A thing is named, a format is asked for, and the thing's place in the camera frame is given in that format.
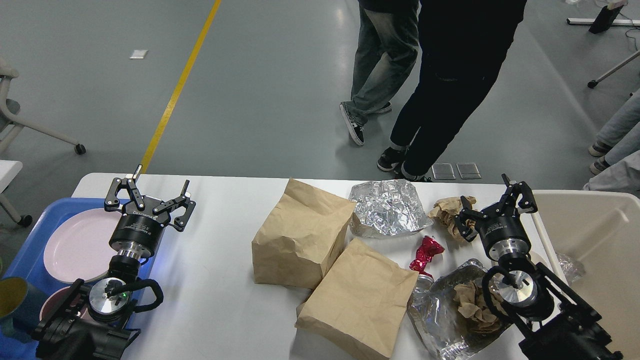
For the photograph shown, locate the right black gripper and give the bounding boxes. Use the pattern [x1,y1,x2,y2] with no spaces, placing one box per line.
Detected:
[454,173,538,262]

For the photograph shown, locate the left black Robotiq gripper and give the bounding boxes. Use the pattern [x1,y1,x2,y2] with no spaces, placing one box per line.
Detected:
[103,165,197,260]

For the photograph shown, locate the pink plate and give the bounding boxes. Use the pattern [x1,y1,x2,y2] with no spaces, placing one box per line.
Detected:
[43,208,121,284]

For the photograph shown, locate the foil sheet top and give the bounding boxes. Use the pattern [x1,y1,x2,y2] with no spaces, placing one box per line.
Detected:
[349,179,434,239]

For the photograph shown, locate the foil sheet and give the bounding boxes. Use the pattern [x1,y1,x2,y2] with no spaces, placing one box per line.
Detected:
[349,179,434,239]
[407,259,511,360]

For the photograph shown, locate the pink HOME mug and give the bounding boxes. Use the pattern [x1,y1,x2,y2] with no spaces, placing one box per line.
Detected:
[39,285,91,321]

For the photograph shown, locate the teal mug yellow inside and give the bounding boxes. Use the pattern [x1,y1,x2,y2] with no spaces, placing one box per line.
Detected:
[0,276,49,344]

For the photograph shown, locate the brown paper bag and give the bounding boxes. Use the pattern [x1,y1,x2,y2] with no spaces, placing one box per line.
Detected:
[295,238,419,360]
[251,178,355,289]

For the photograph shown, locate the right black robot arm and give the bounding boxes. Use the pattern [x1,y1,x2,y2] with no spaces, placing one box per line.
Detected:
[454,174,624,360]

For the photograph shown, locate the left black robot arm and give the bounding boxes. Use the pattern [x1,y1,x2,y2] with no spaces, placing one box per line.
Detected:
[31,165,197,360]

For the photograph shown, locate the right metal floor plate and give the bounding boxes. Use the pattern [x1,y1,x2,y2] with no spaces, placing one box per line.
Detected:
[455,162,482,180]

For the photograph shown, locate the metal floor plate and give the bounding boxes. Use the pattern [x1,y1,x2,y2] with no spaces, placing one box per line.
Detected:
[431,162,457,180]
[455,162,482,180]

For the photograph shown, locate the crumpled brown paper ball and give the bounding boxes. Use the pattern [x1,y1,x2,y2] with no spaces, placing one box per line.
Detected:
[427,196,466,242]

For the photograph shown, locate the left metal floor plate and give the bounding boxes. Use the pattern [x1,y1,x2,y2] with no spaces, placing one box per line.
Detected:
[431,162,457,180]

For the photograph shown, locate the red crumpled foil wrapper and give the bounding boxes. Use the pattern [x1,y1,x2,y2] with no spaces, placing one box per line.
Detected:
[409,235,446,277]

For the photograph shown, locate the brown paper in foil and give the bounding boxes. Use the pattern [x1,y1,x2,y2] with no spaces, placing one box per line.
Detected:
[454,281,503,334]

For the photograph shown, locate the beige plastic bin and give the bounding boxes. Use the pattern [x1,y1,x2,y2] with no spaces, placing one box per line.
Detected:
[534,190,640,360]

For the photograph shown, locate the crumpled foil sheet bottom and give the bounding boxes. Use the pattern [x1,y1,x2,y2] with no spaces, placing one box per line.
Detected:
[407,259,511,360]

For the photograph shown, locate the person grey sweatpants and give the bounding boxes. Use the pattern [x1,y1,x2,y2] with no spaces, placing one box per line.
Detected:
[582,150,640,198]

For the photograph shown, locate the white side table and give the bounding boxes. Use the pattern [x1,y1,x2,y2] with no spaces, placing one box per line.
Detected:
[0,159,33,228]

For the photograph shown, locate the person light blue jeans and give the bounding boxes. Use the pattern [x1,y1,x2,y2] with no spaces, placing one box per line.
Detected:
[588,89,640,175]

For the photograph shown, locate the white rolling chair base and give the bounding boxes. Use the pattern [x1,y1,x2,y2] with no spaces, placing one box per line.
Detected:
[0,58,87,155]

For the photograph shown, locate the person dark jeans black sneakers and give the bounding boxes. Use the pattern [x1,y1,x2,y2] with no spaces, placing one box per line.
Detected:
[377,0,527,182]

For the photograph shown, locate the person black hoodie faded jeans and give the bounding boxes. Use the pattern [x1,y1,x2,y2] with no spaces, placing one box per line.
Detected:
[339,0,419,146]

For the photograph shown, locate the tripod stand leg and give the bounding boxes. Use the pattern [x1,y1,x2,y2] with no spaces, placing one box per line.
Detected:
[564,0,639,90]

